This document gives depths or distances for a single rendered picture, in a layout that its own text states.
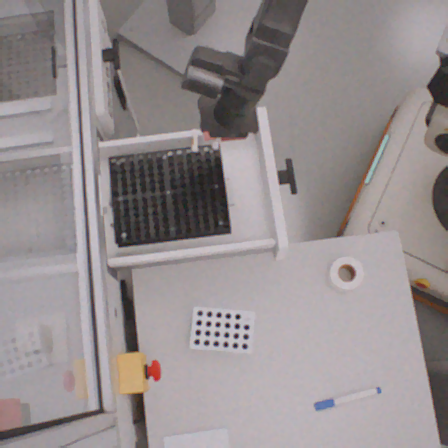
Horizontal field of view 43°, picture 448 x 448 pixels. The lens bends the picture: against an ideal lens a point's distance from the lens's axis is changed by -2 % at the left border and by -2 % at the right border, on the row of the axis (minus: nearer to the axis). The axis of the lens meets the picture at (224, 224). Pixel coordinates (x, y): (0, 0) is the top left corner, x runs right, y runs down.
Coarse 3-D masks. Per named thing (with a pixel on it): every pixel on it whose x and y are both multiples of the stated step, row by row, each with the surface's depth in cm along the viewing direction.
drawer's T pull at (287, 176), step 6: (288, 162) 112; (288, 168) 112; (282, 174) 111; (288, 174) 111; (294, 174) 111; (282, 180) 111; (288, 180) 111; (294, 180) 111; (294, 186) 111; (294, 192) 111
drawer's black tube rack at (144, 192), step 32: (128, 160) 114; (160, 160) 117; (192, 160) 113; (128, 192) 112; (160, 192) 112; (192, 192) 115; (128, 224) 113; (160, 224) 110; (192, 224) 110; (224, 224) 114
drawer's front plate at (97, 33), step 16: (96, 0) 120; (96, 16) 119; (96, 32) 118; (96, 48) 117; (96, 64) 116; (96, 80) 115; (96, 96) 114; (96, 112) 113; (112, 112) 125; (112, 128) 122
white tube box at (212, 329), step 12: (204, 312) 116; (216, 312) 116; (228, 312) 116; (240, 312) 116; (252, 312) 116; (192, 324) 115; (204, 324) 115; (216, 324) 119; (228, 324) 119; (240, 324) 115; (252, 324) 115; (192, 336) 115; (204, 336) 115; (216, 336) 118; (228, 336) 118; (240, 336) 115; (252, 336) 115; (192, 348) 114; (204, 348) 114; (216, 348) 114; (228, 348) 114; (240, 348) 114
